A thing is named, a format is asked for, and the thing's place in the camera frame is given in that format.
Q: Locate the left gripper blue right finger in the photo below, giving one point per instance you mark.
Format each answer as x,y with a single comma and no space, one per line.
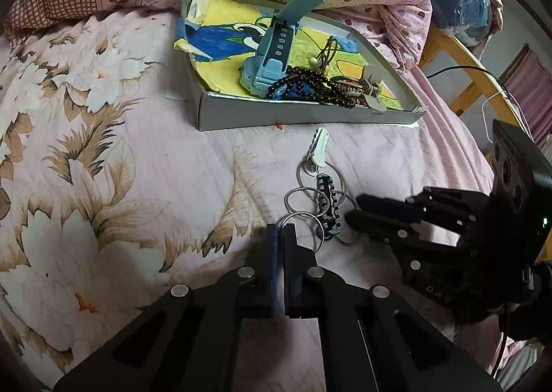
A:
372,339

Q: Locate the light blue kids smartwatch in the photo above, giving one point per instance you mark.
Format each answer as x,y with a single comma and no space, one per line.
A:
269,63

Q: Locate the person's right hand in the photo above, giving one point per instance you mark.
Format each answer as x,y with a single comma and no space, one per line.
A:
483,342

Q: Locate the beige metal hair claw clip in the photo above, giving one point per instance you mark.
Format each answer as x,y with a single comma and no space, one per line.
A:
363,91

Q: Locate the white alligator hair clip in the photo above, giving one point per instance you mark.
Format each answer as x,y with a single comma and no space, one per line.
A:
316,155

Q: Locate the black white braided keychain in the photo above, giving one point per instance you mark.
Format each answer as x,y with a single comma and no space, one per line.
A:
326,188

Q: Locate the pink floral bed sheet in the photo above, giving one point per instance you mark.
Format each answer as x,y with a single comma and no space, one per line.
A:
109,196

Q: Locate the colourful frog crayon drawing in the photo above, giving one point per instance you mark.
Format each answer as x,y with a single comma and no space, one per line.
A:
218,35

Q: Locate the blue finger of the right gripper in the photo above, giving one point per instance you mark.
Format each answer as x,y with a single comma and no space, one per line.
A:
451,209
395,228

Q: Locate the grey shallow cardboard box tray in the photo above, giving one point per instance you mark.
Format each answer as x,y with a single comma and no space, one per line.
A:
211,111

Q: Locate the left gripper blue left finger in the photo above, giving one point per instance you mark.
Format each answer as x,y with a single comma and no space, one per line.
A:
187,340

